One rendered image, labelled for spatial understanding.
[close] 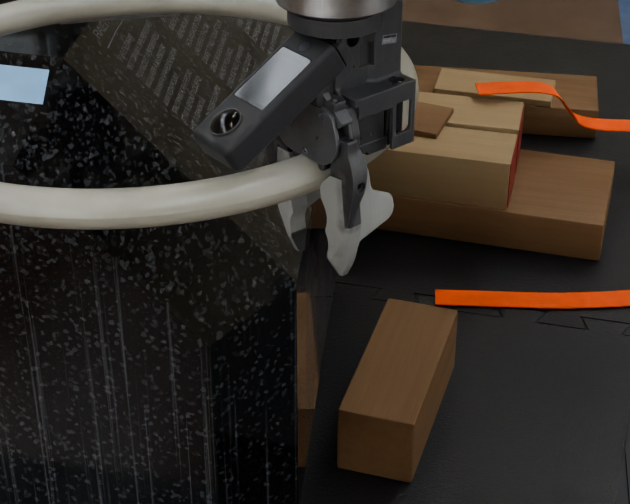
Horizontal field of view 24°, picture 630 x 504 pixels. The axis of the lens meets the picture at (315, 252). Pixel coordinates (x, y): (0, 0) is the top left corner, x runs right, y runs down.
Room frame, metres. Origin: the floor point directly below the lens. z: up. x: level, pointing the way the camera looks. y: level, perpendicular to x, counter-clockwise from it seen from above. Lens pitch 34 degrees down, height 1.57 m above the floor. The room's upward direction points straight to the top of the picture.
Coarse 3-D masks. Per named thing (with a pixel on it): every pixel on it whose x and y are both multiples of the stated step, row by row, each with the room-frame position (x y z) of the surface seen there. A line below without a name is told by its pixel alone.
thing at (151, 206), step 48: (48, 0) 1.32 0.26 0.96; (96, 0) 1.33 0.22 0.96; (144, 0) 1.34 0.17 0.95; (192, 0) 1.34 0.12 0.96; (240, 0) 1.32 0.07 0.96; (0, 192) 0.90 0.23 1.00; (48, 192) 0.89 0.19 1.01; (96, 192) 0.89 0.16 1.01; (144, 192) 0.89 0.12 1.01; (192, 192) 0.90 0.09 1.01; (240, 192) 0.90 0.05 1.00; (288, 192) 0.92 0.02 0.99
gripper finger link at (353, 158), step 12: (348, 144) 0.92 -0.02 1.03; (348, 156) 0.92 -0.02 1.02; (360, 156) 0.93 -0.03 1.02; (336, 168) 0.93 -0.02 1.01; (348, 168) 0.92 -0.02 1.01; (360, 168) 0.92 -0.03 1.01; (348, 180) 0.92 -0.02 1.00; (360, 180) 0.92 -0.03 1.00; (348, 192) 0.92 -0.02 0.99; (360, 192) 0.92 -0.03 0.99; (348, 204) 0.92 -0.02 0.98; (348, 216) 0.91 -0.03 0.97; (360, 216) 0.92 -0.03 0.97; (348, 228) 0.92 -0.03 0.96
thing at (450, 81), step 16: (448, 80) 2.80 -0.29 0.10; (464, 80) 2.80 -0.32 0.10; (480, 80) 2.80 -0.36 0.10; (496, 80) 2.80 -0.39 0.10; (512, 80) 2.80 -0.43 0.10; (528, 80) 2.80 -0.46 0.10; (544, 80) 2.80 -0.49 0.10; (480, 96) 2.74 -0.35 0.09; (496, 96) 2.73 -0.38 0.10; (512, 96) 2.73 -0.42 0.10; (528, 96) 2.73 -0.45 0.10; (544, 96) 2.73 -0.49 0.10
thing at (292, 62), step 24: (288, 48) 0.96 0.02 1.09; (312, 48) 0.95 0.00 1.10; (264, 72) 0.94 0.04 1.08; (288, 72) 0.93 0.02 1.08; (312, 72) 0.93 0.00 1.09; (336, 72) 0.94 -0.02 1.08; (240, 96) 0.93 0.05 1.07; (264, 96) 0.92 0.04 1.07; (288, 96) 0.91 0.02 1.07; (312, 96) 0.93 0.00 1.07; (216, 120) 0.91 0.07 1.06; (240, 120) 0.90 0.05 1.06; (264, 120) 0.90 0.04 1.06; (288, 120) 0.91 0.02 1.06; (216, 144) 0.89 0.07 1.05; (240, 144) 0.89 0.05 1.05; (264, 144) 0.90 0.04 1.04; (240, 168) 0.88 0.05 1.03
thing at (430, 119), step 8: (424, 104) 2.49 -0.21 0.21; (432, 104) 2.49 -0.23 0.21; (416, 112) 2.46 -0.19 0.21; (424, 112) 2.46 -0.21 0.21; (432, 112) 2.46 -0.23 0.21; (440, 112) 2.46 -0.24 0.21; (448, 112) 2.46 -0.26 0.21; (416, 120) 2.43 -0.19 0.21; (424, 120) 2.43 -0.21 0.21; (432, 120) 2.43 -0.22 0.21; (440, 120) 2.43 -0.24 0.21; (416, 128) 2.40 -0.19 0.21; (424, 128) 2.40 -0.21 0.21; (432, 128) 2.40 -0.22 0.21; (440, 128) 2.40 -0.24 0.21; (424, 136) 2.38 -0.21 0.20; (432, 136) 2.38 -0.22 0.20
